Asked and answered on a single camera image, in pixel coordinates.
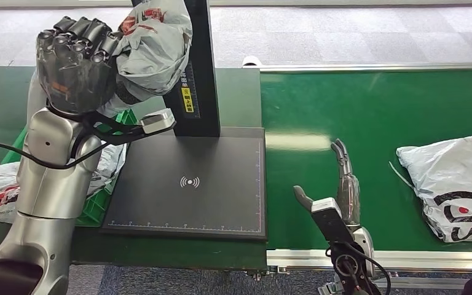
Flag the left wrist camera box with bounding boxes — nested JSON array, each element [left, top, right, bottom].
[[139, 108, 177, 136]]

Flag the yellow and black column label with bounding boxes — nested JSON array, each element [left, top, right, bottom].
[[178, 67, 202, 120]]

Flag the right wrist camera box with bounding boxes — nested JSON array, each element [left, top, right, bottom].
[[310, 197, 356, 246]]

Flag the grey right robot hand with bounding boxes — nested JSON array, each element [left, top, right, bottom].
[[292, 138, 376, 278]]

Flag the green conveyor belt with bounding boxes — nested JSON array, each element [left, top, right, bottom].
[[259, 69, 472, 253]]

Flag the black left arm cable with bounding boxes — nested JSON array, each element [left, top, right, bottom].
[[0, 140, 111, 171]]

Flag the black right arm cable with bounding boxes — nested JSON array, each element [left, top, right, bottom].
[[324, 243, 392, 295]]

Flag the black scanner platform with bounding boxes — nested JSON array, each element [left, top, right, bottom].
[[99, 126, 268, 241]]

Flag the aluminium conveyor frame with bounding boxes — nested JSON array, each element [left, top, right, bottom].
[[242, 61, 472, 295]]

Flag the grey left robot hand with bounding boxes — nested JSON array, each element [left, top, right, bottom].
[[36, 15, 125, 116]]

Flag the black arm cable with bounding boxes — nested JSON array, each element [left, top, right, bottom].
[[0, 140, 111, 171], [324, 243, 392, 295]]

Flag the grey mailer bag, black letters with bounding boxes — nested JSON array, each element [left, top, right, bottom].
[[388, 134, 472, 244]]

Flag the green plastic crate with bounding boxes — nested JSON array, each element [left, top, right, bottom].
[[0, 108, 139, 228]]

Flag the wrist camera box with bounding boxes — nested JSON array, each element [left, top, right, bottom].
[[139, 108, 177, 136], [310, 197, 356, 246]]

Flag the black scanner column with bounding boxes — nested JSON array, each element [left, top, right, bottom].
[[130, 0, 222, 138]]

